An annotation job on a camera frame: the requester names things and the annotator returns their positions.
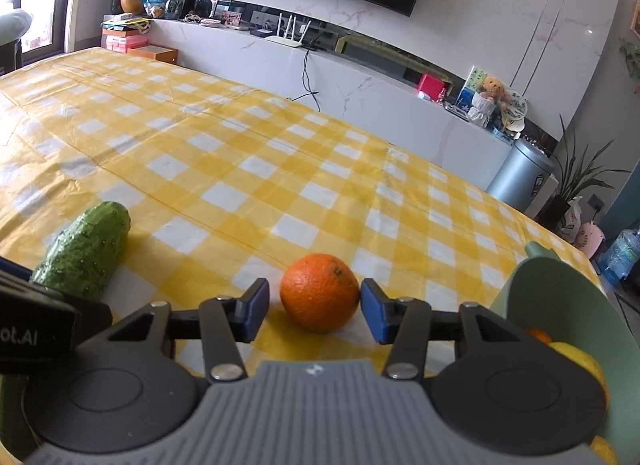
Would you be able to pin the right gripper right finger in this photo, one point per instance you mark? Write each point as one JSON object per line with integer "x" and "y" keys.
{"x": 402, "y": 324}

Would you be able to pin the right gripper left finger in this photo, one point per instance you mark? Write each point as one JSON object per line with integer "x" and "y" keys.
{"x": 224, "y": 322}

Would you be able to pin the green cucumber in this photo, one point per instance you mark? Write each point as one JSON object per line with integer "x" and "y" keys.
{"x": 83, "y": 257}

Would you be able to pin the large orange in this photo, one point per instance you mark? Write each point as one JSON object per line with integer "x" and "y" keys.
{"x": 319, "y": 293}

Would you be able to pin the yellow checkered tablecloth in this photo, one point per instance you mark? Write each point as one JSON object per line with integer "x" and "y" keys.
{"x": 225, "y": 183}

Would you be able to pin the orange in bowl left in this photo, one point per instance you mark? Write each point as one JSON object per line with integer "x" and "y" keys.
{"x": 540, "y": 335}

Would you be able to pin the green bowl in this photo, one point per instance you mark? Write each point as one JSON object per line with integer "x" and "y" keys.
{"x": 546, "y": 293}

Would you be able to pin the silver pedal trash bin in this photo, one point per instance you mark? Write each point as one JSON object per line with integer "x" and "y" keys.
{"x": 521, "y": 176}

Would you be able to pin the large yellow-green pear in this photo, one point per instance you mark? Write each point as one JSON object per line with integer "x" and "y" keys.
{"x": 586, "y": 361}

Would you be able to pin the white marble tv cabinet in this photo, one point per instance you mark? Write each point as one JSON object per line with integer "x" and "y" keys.
{"x": 342, "y": 89}

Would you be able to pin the tall leafy potted plant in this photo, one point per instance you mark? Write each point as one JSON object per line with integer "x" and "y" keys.
{"x": 577, "y": 173}

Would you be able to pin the blue water jug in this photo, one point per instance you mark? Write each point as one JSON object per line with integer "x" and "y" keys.
{"x": 616, "y": 263}

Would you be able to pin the red box on cabinet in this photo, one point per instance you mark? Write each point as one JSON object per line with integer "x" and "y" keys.
{"x": 431, "y": 88}

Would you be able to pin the teddy bear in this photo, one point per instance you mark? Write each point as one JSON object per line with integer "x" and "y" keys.
{"x": 491, "y": 88}

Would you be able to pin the orange cardboard box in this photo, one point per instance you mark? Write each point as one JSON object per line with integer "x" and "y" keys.
{"x": 156, "y": 53}

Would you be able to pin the white wifi router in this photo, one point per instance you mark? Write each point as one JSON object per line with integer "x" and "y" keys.
{"x": 291, "y": 32}

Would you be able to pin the pink box stack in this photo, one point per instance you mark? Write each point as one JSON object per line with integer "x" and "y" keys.
{"x": 123, "y": 40}

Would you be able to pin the hanging ivy plant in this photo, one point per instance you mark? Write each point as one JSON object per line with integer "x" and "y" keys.
{"x": 631, "y": 53}

